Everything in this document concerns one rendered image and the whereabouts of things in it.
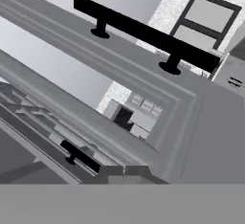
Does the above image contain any grey drawer unit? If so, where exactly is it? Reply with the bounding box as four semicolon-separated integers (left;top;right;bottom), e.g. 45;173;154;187
209;37;245;92

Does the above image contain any grey cupboard run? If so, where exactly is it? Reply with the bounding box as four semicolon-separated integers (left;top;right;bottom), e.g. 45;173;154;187
103;93;164;142

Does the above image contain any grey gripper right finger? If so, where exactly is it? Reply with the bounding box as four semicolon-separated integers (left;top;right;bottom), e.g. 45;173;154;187
123;165;169;185

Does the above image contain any short black door handle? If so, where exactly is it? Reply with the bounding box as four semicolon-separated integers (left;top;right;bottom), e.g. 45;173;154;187
59;139;101;174

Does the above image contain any long black door handle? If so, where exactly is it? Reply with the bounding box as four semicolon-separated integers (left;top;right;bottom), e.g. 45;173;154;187
73;0;222;76

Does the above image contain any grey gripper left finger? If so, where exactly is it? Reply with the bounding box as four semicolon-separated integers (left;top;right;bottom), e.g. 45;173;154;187
79;165;125;185

